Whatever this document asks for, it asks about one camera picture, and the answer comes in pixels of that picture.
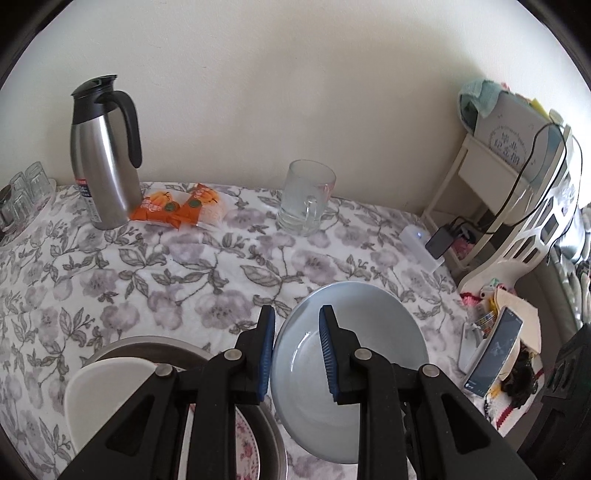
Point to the smartphone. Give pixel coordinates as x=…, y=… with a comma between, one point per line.
x=496, y=350

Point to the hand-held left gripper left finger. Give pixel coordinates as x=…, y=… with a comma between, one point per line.
x=267, y=350

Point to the teal cloth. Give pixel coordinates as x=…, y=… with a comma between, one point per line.
x=478, y=99

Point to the grey printed box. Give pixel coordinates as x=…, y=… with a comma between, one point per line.
x=512, y=129

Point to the small drinking glass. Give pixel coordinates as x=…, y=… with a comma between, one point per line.
x=37, y=180
x=14, y=212
x=18, y=187

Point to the white shelf stand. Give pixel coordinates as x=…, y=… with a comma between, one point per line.
x=521, y=240

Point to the glass mug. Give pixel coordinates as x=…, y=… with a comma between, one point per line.
x=307, y=194

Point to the pink floral round plate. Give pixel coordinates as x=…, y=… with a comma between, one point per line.
x=247, y=447

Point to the black power adapter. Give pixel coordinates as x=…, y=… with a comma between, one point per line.
x=438, y=242

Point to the stainless steel thermos jug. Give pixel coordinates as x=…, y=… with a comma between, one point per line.
x=104, y=161

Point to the small white box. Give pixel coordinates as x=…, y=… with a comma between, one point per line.
x=413, y=244

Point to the small red print bowl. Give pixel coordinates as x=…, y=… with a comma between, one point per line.
x=369, y=314

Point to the white square bowl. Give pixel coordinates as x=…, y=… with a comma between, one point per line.
x=106, y=397

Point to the grey floral tablecloth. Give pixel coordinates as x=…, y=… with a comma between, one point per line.
x=161, y=286

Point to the glass teapot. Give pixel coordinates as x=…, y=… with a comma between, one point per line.
x=3, y=203

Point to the black tangled bundle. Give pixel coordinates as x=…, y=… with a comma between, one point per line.
x=519, y=376

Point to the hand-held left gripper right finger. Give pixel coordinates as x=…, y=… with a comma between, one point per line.
x=328, y=355

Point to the stainless steel basin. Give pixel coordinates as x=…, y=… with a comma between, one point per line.
x=272, y=438

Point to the beige paper pad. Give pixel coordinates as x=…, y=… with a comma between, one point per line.
x=526, y=318

